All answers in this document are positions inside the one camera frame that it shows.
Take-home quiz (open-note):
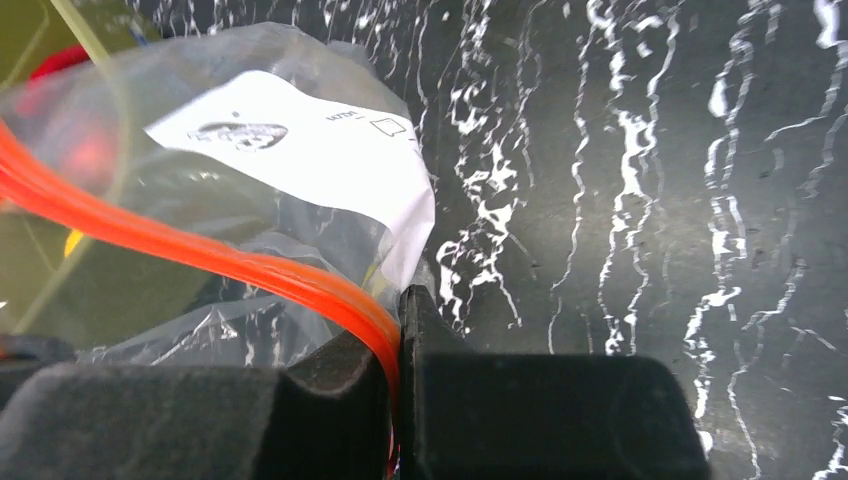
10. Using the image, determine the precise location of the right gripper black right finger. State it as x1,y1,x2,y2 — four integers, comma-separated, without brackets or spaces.
399,285,711,479

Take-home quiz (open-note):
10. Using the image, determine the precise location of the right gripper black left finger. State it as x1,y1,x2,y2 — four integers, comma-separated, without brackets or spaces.
1,334,391,479

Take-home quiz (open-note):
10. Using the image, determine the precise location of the clear zip bag orange zipper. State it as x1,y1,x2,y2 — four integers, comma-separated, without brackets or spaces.
17,23,435,479

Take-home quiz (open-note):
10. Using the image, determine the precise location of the peach toy fruit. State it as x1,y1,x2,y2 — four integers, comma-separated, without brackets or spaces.
10,87,119,195

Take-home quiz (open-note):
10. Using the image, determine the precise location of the red toy chili pepper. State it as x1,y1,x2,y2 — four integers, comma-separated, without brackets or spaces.
28,44,90,82

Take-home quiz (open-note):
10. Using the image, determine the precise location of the olive green plastic basket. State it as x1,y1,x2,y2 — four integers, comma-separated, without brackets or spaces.
1,1,211,344

